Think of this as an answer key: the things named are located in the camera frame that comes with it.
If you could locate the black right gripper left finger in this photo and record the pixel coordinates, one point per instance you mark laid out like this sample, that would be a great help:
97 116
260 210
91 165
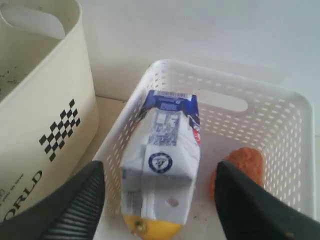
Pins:
72 212

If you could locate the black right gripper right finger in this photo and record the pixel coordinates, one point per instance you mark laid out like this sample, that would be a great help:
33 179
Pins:
248 212

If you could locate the yellow lemon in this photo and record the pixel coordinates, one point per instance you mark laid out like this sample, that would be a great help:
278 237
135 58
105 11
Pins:
148 229

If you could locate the blue white milk carton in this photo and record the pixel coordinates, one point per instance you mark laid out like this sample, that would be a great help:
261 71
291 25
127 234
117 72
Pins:
161 160

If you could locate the white perforated plastic basket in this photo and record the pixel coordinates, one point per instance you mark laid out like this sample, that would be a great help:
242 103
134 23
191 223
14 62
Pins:
234 112

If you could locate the cream plastic bin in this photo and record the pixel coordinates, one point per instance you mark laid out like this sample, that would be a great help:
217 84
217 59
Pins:
48 109

